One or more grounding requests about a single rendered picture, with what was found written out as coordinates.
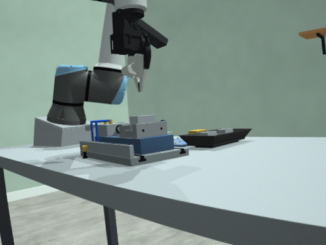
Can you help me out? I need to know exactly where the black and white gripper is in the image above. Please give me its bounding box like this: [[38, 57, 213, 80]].
[[110, 8, 151, 92]]

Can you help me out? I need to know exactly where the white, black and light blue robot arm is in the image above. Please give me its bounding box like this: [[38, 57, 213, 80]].
[[47, 0, 168, 126]]

